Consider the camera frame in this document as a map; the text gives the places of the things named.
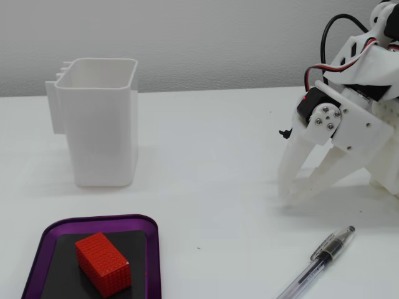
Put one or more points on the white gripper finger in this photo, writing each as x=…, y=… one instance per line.
x=330, y=168
x=296, y=155

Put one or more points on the red textured block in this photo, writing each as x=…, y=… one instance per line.
x=103, y=263

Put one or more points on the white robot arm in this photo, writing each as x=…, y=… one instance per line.
x=374, y=65

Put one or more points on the black zip tie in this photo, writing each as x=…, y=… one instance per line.
x=283, y=133

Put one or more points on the clear black ballpoint pen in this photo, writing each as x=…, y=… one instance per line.
x=327, y=249

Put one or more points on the white plastic container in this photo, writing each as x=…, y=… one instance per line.
x=99, y=134

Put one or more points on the black tray pad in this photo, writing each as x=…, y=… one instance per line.
x=62, y=249

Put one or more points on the purple metal tray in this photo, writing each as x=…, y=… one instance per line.
x=51, y=232

